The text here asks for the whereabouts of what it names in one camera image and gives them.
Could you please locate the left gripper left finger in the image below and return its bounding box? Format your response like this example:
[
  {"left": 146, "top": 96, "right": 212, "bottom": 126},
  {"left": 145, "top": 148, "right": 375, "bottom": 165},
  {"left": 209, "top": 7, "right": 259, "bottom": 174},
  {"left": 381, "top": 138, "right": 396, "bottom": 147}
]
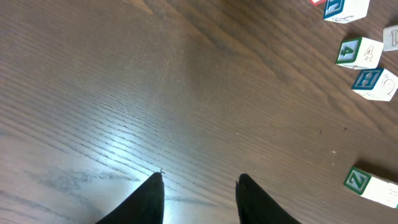
[{"left": 96, "top": 172, "right": 164, "bottom": 224}]

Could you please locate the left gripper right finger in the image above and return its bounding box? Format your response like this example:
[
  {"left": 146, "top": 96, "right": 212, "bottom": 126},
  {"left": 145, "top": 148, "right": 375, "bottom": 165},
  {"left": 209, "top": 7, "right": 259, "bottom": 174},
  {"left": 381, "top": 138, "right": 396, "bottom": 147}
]
[{"left": 236, "top": 174, "right": 300, "bottom": 224}]

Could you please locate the plain white wooden block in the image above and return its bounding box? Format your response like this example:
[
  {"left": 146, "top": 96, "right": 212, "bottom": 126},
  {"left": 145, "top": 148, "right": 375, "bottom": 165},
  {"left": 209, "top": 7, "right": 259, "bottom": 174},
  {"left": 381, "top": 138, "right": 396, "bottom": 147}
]
[{"left": 343, "top": 166, "right": 397, "bottom": 209}]

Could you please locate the wooden block round picture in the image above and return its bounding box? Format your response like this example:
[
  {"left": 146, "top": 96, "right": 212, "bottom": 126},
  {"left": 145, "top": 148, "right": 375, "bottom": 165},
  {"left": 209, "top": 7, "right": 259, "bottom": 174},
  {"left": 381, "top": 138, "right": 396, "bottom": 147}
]
[{"left": 351, "top": 67, "right": 397, "bottom": 101}]

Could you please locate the wooden block animal picture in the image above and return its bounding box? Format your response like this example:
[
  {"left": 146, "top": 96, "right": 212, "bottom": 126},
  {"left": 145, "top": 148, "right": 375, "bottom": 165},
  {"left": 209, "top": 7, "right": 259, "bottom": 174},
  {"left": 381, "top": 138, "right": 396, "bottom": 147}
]
[{"left": 335, "top": 37, "right": 384, "bottom": 70}]

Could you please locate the wooden block red bottom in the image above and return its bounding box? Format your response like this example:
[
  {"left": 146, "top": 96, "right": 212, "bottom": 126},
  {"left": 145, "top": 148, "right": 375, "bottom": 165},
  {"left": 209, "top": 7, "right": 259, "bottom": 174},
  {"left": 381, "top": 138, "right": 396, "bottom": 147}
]
[{"left": 310, "top": 0, "right": 326, "bottom": 6}]

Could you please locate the plain wooden picture block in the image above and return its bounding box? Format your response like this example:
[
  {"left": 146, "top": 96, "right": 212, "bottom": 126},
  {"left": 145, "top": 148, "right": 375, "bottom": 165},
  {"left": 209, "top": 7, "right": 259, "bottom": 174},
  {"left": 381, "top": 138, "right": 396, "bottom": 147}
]
[{"left": 323, "top": 0, "right": 370, "bottom": 24}]

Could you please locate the red letter A block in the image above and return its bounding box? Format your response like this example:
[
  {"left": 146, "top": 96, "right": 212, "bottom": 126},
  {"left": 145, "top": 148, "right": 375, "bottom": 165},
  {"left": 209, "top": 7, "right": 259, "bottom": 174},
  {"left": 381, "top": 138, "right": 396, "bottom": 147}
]
[{"left": 383, "top": 25, "right": 398, "bottom": 51}]

